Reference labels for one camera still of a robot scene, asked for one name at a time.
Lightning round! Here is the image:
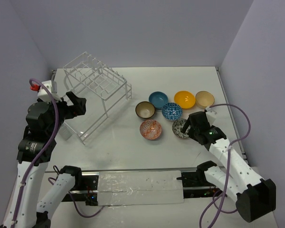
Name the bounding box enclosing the black white floral bowl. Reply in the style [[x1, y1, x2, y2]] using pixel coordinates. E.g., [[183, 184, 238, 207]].
[[172, 118, 190, 139]]

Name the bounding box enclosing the blue triangle pattern bowl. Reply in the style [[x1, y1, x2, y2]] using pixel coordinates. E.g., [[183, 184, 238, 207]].
[[161, 103, 183, 121]]

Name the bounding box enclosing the orange red patterned bowl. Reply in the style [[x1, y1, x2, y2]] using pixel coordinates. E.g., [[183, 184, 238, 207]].
[[139, 119, 162, 140]]

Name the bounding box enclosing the teal blue bowl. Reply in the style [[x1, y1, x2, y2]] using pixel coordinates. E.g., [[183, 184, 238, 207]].
[[149, 91, 169, 110]]

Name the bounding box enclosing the dark brown cream bowl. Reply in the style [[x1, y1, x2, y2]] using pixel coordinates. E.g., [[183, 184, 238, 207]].
[[135, 101, 155, 119]]

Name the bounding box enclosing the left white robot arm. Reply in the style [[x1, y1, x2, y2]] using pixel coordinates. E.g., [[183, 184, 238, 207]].
[[1, 92, 86, 228]]

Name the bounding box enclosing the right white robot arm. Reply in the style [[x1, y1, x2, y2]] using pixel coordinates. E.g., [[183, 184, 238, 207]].
[[181, 111, 276, 222]]

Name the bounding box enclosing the yellow bowl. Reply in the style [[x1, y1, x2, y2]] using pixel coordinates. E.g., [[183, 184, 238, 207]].
[[174, 91, 196, 109]]

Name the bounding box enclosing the tan beige bowl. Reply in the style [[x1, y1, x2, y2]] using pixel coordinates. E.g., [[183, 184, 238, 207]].
[[195, 91, 215, 109]]

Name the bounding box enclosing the silver tape sheet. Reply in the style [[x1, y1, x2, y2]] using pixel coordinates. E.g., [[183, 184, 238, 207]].
[[97, 171, 184, 206]]

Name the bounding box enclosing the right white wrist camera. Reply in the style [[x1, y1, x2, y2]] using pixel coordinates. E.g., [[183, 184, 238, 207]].
[[205, 107, 217, 125]]

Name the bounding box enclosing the white wire dish rack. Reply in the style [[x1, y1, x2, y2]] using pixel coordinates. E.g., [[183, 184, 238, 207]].
[[51, 52, 132, 144]]

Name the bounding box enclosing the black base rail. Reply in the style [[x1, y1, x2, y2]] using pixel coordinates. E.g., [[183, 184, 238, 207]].
[[63, 169, 220, 206]]

